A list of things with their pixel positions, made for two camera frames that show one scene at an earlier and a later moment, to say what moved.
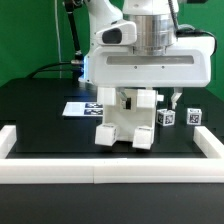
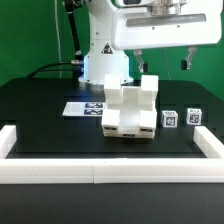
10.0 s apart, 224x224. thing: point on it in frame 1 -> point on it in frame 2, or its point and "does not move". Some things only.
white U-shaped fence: (18, 171) does not move
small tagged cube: (143, 137) -> (147, 121)
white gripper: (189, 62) -> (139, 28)
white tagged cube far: (194, 116) does not move
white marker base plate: (83, 109) does not move
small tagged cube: (106, 134) -> (110, 120)
